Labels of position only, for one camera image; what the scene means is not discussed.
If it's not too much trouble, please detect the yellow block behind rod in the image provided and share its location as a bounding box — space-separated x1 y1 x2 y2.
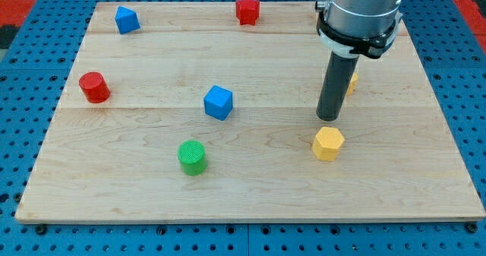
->
346 72 358 96

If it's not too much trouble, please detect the red star block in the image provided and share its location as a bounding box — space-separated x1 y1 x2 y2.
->
235 0 260 26

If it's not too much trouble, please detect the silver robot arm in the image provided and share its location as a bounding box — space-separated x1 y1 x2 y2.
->
314 0 402 122

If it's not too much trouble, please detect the light wooden board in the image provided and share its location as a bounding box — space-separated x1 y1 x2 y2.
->
16 2 485 224

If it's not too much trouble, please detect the yellow hexagon block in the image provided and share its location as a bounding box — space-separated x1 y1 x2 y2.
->
311 127 345 162

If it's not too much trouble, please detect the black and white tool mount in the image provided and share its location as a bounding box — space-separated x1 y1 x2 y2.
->
316 12 402 59

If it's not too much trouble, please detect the red cylinder block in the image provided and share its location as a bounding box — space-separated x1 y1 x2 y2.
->
78 71 111 103

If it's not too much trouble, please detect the blue pentagon block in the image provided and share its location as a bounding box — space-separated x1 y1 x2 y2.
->
115 6 140 34

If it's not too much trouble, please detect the blue cube block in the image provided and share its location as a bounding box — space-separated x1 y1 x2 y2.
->
204 85 233 121

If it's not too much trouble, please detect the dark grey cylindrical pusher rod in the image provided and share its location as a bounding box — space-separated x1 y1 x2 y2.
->
316 52 358 122

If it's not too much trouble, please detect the green cylinder block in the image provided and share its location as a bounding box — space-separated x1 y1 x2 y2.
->
177 140 207 176

